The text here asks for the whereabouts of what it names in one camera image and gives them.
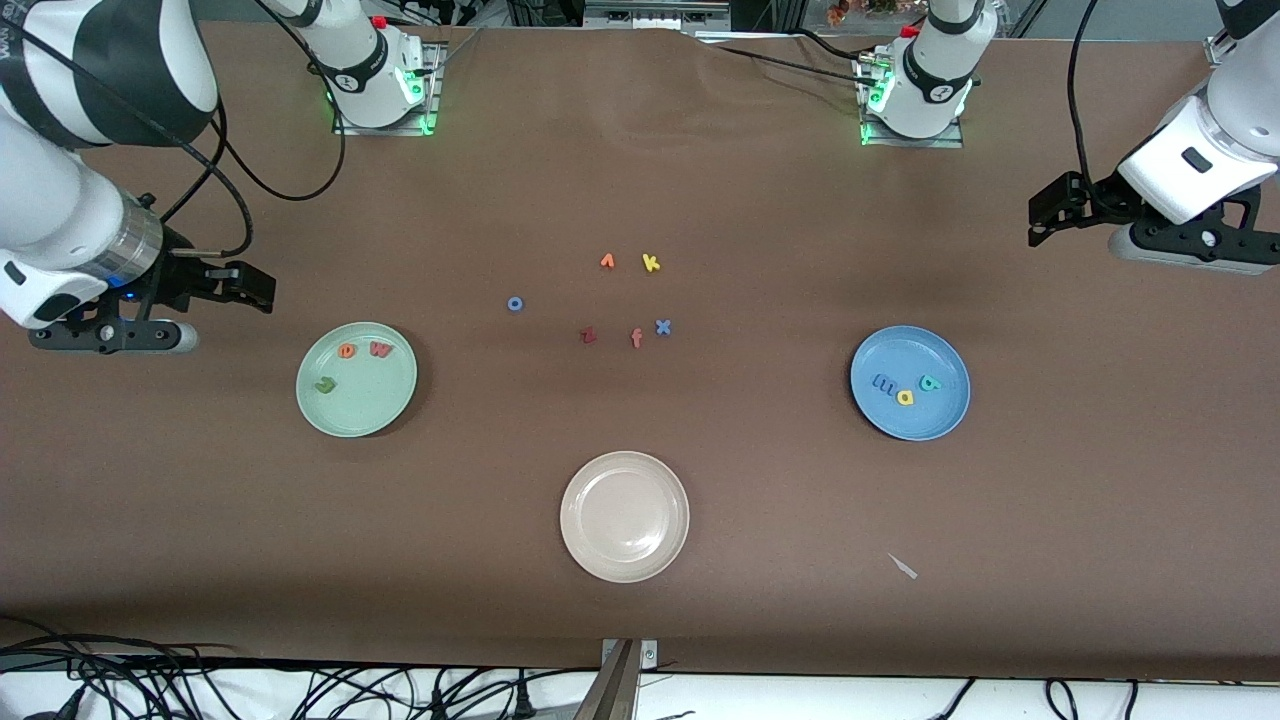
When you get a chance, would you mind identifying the green plate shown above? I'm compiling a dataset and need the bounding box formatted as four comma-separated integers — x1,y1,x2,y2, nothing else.
296,321,418,439

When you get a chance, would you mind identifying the blue plate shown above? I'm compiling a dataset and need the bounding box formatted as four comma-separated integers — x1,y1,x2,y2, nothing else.
850,325,972,442

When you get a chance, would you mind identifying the orange flower decoration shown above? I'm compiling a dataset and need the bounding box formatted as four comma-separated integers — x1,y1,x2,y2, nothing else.
825,0,901,26

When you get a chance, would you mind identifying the beige plate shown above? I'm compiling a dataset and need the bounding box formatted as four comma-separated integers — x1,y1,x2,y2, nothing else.
560,451,691,584

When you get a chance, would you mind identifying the grey metal box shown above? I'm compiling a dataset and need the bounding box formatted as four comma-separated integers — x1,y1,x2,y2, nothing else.
585,0,731,29

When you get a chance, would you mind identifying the grey metal bar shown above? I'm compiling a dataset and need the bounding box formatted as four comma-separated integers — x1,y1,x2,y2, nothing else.
573,640,641,720

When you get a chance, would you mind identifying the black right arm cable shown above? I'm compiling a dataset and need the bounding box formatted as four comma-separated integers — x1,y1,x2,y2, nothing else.
150,0,346,259

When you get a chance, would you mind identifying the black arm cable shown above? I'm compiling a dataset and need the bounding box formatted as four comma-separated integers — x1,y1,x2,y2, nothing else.
150,0,346,259
1066,0,1103,193

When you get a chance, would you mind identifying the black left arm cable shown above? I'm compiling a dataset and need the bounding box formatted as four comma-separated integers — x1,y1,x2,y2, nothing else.
1066,0,1103,193

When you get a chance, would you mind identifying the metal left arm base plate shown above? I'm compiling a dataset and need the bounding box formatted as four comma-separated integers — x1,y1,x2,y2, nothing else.
858,55,966,149

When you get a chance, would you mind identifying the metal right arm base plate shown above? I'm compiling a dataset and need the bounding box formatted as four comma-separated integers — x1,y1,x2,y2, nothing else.
332,40,446,136

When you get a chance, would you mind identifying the black cable on table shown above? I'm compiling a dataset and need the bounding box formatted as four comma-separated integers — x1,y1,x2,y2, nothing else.
715,45,869,79
790,28,863,61

